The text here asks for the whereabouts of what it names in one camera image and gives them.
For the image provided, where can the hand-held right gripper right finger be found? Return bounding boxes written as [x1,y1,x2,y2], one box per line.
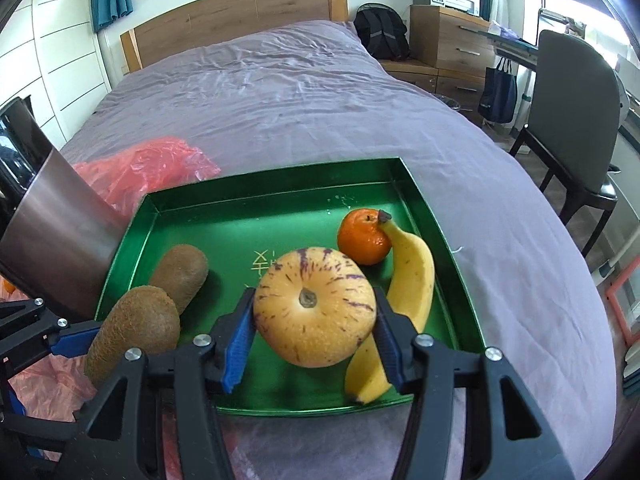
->
[372,292,576,480]

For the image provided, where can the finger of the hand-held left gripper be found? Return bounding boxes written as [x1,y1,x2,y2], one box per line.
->
[0,297,103,377]
[0,382,76,461]

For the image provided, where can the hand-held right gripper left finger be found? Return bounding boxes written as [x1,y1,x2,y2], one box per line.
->
[70,287,258,480]

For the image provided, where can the brown kiwi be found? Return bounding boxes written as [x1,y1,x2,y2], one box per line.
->
[84,285,182,386]
[149,244,210,315]

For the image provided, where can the yellow banana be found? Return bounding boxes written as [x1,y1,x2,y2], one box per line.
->
[344,209,436,406]

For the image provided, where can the striped pepino melon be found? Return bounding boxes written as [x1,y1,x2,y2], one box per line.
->
[252,246,378,368]

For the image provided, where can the tangerine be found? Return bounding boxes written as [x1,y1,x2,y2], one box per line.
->
[336,208,393,267]

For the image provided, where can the green tray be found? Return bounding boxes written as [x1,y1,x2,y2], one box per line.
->
[92,156,487,418]

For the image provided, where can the black steel electric kettle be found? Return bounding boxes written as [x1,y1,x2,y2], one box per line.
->
[0,97,132,321]

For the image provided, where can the pink plastic sheet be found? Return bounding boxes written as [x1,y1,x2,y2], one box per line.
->
[0,136,351,480]

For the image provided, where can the red framed board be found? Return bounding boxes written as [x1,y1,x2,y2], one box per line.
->
[605,265,640,347]

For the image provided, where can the teal flat panels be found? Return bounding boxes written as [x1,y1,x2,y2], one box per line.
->
[622,345,640,400]

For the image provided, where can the bed with grey sheet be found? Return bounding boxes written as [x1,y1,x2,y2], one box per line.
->
[60,20,618,480]

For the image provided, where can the dark blue tote bag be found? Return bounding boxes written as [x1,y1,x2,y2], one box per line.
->
[477,57,518,125]

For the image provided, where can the white wardrobe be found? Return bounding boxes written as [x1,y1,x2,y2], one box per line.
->
[0,0,111,151]

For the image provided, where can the grey chair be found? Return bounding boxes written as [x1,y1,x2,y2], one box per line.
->
[509,29,626,258]

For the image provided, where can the wooden dresser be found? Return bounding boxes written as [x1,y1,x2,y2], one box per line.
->
[377,5,501,111]

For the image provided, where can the black backpack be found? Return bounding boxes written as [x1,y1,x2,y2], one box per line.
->
[353,2,411,61]

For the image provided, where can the white desk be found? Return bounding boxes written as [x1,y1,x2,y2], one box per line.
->
[475,7,640,141]

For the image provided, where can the wooden headboard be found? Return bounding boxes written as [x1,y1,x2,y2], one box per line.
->
[120,0,348,73]

